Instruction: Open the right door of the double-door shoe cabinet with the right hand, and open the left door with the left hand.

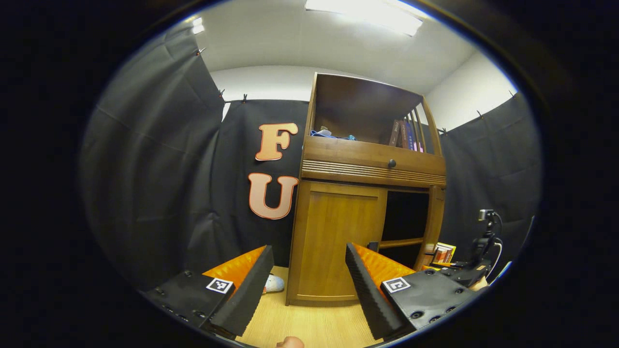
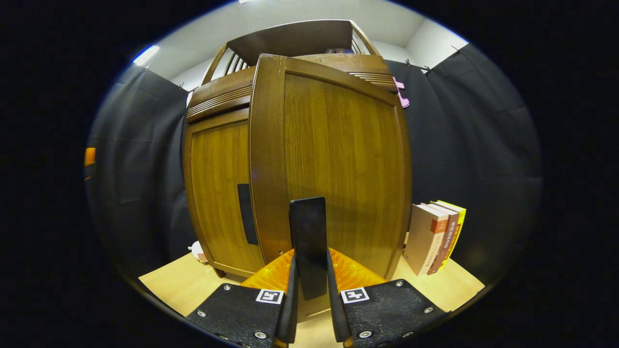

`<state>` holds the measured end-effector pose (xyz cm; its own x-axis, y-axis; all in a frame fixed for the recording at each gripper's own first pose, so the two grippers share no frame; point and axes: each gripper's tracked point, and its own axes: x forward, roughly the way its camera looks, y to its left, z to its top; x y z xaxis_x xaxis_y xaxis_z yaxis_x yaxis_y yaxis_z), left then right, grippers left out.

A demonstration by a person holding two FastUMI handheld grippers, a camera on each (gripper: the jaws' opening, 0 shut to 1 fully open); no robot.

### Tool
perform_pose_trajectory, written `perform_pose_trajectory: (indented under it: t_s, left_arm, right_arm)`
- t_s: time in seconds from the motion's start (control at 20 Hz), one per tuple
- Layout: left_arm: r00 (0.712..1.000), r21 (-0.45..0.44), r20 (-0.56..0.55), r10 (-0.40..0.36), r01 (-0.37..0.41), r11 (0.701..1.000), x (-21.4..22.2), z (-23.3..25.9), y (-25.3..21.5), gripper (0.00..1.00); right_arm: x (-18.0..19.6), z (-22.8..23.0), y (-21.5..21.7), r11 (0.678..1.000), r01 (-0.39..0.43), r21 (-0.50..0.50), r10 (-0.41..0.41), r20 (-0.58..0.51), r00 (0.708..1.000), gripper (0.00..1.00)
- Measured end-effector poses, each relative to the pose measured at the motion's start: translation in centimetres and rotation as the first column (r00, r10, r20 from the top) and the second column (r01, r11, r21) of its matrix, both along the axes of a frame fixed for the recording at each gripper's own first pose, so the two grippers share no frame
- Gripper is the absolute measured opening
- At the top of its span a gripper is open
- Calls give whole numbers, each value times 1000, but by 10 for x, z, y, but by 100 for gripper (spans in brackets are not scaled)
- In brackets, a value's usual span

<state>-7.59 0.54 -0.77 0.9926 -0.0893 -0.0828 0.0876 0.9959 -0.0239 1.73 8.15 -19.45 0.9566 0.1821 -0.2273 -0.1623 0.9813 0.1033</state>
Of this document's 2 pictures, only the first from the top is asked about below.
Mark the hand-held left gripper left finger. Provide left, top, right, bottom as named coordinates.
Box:
left=145, top=245, right=275, bottom=337

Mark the wooden double-door shoe cabinet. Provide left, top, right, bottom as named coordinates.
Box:
left=285, top=72, right=447, bottom=307

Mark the wooden cabinet door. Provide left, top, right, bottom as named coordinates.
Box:
left=416, top=185, right=446, bottom=271
left=286, top=180, right=388, bottom=306

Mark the yellow box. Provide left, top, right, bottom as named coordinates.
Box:
left=432, top=242, right=457, bottom=265

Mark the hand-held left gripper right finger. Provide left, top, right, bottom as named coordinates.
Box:
left=345, top=243, right=479, bottom=341

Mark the blue toy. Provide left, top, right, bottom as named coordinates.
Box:
left=311, top=127, right=356, bottom=141

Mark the white soft object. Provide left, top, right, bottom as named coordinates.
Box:
left=264, top=273, right=285, bottom=294

